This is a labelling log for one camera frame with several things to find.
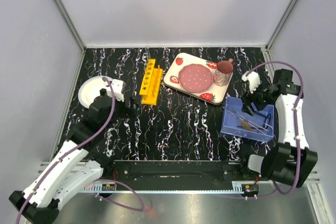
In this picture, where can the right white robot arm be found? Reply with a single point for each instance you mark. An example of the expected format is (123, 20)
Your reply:
(290, 161)

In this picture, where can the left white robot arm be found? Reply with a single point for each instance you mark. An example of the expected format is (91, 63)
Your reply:
(42, 201)

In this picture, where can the metal crucible tongs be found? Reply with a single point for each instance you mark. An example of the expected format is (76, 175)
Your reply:
(261, 129)

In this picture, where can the pink polka dot plate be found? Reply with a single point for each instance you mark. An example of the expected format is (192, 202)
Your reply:
(195, 78)

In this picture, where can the pink patterned mug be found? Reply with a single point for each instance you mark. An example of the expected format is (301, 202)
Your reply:
(223, 72)

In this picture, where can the small brown cork piece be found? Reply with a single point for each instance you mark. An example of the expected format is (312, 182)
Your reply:
(247, 125)

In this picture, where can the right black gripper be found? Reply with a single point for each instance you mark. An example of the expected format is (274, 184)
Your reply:
(248, 99)

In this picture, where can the white paper plate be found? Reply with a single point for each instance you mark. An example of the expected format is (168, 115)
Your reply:
(91, 89)

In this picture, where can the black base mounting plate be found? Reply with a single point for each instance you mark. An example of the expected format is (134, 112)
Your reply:
(181, 175)

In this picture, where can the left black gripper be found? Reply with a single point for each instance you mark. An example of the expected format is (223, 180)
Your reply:
(133, 102)

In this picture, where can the yellow test tube rack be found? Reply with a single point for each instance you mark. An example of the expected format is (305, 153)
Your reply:
(150, 86)

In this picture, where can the glass test tube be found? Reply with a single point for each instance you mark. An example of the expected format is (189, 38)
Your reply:
(147, 52)

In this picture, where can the blue plastic box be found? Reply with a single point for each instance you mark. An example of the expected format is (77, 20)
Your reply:
(230, 125)

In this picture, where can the strawberry pattern tray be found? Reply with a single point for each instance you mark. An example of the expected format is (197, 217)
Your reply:
(215, 94)

